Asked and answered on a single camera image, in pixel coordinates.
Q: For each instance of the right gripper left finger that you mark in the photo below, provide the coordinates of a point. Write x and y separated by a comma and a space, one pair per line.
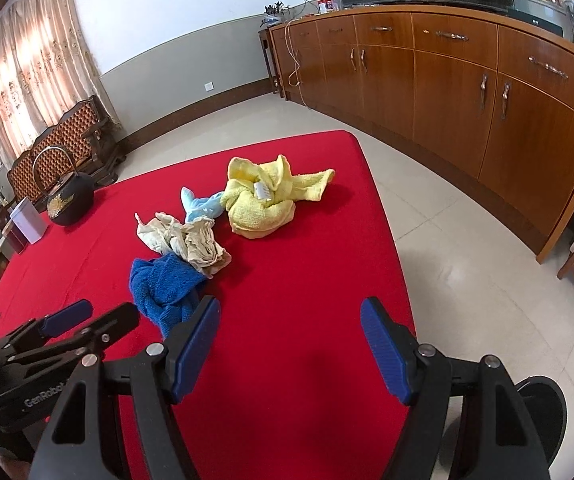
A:
84, 440

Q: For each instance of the beige curtain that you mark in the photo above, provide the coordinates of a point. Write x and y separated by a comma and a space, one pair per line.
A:
45, 68

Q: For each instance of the small dark side table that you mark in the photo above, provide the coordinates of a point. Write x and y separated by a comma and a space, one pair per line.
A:
268, 57

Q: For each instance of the wooden sideboard cabinet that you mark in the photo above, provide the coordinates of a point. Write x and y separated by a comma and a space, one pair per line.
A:
484, 101

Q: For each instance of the blue towel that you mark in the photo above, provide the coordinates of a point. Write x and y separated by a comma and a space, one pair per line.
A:
165, 290

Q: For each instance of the wooden lattice bench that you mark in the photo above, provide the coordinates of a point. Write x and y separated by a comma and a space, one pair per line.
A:
87, 133

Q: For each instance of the red tablecloth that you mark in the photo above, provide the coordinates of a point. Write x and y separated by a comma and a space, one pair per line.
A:
289, 389

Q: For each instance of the black iron teapot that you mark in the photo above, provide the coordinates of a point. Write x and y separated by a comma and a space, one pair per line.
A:
72, 197

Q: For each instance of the light blue cloth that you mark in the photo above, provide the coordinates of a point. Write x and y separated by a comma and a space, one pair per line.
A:
196, 207

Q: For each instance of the white box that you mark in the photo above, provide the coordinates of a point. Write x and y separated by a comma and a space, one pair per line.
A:
26, 217

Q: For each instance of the potted plant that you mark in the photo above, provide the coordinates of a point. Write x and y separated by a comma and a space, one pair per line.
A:
275, 14

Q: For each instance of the yellow towel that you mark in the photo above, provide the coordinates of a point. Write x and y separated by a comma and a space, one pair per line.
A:
261, 198

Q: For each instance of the dark brown box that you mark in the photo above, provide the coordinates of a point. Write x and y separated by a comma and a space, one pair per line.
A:
14, 236

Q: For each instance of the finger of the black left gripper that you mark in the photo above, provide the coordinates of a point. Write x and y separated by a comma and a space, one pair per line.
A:
38, 331
98, 334

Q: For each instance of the beige crumpled cloth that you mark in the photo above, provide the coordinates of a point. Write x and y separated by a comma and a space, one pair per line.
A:
193, 242

